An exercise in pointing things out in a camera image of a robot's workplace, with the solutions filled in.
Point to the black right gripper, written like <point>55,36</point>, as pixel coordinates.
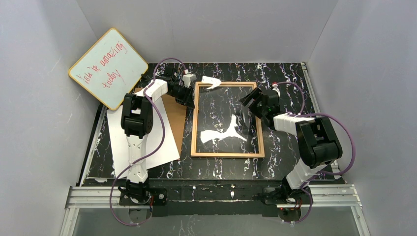
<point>259,101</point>

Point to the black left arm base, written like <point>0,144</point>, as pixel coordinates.
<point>142,196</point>

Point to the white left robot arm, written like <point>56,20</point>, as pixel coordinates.
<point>137,116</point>

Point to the brown frame backing board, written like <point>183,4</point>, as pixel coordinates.
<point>174,119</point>

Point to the printed colour photo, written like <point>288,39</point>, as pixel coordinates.
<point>119,145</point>

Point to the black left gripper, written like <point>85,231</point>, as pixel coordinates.
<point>187,96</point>

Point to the clear frame glass sheet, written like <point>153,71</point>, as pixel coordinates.
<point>228,120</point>

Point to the yellow-edged whiteboard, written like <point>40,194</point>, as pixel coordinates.
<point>109,69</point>

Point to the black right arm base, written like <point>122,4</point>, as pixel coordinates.
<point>278,195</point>

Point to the wooden picture frame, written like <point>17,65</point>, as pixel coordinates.
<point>194,130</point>

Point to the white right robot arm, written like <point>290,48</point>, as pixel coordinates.
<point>318,144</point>

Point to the aluminium mounting rail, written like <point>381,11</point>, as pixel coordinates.
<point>335,195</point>

